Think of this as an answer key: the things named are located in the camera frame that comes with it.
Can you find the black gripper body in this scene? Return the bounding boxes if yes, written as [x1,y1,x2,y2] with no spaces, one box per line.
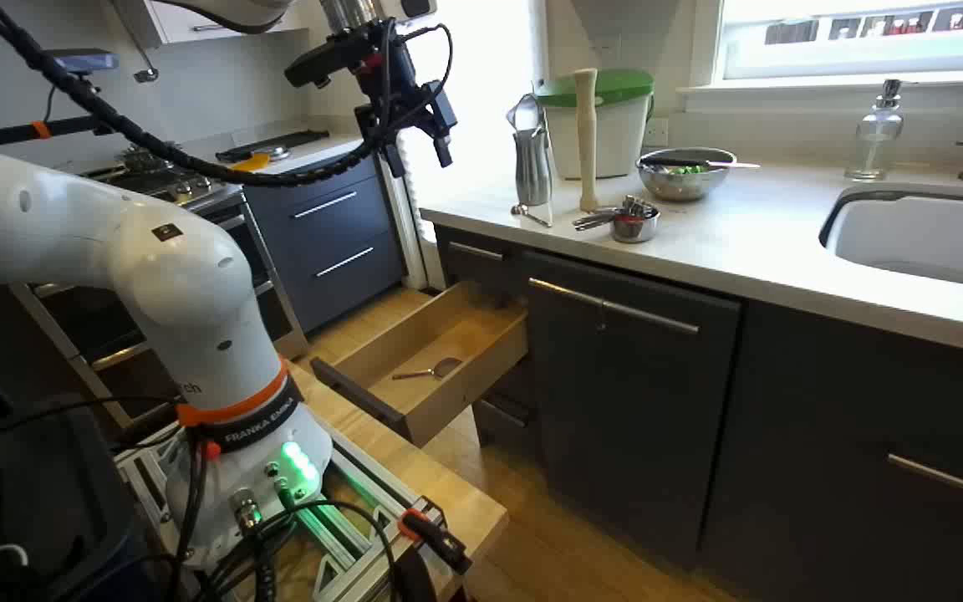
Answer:
[350,17,441,147]

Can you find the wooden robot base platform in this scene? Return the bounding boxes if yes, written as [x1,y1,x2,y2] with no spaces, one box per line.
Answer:
[292,362,510,564]

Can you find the silver tin cup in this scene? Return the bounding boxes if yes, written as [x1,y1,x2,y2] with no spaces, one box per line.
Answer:
[511,117,554,210]

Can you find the silver metal bowl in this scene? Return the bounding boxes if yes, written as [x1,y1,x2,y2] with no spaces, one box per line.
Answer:
[636,144,738,207]

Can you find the blue grey drawer unit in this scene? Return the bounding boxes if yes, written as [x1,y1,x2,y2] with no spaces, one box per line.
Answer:
[240,154,408,339]

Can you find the silver measuring spoons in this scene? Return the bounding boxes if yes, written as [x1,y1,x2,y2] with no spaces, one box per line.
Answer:
[510,200,554,232]

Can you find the dark small drawer front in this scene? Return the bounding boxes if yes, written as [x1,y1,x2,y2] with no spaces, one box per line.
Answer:
[436,225,529,300]

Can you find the small dark object on counter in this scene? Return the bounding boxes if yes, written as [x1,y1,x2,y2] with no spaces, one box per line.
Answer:
[573,193,667,248]

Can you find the open wooden drawer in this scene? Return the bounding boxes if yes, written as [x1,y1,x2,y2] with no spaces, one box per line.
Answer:
[312,278,531,447]

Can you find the black kitchen range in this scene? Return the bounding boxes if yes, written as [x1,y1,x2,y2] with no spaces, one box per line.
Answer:
[0,136,312,447]

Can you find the orange black clamp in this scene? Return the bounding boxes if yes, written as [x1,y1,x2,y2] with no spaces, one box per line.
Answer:
[395,494,476,580]

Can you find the clear glass soap dispenser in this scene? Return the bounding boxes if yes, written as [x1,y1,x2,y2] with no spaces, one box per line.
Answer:
[843,77,911,184]

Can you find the white kitchen sink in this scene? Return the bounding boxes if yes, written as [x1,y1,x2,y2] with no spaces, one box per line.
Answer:
[817,182,963,296]

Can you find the black storage bin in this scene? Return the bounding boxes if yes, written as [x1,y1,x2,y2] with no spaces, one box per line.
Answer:
[0,394,156,602]

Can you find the dark sink cabinet door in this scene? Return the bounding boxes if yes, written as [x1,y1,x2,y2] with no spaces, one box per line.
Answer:
[698,298,963,602]

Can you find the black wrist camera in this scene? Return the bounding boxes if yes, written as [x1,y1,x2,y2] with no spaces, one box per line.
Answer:
[280,31,368,95]

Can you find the black handled utensil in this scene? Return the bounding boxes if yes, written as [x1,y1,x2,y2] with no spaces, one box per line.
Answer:
[643,154,765,174]

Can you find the black robot cable conduit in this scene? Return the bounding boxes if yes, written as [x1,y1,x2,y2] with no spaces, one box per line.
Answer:
[0,0,395,191]

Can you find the grey camera on stand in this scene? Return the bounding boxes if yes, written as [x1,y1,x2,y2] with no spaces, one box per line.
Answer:
[42,46,123,83]

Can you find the white window frame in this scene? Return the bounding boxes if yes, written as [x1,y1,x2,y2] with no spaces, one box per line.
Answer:
[685,0,963,98]

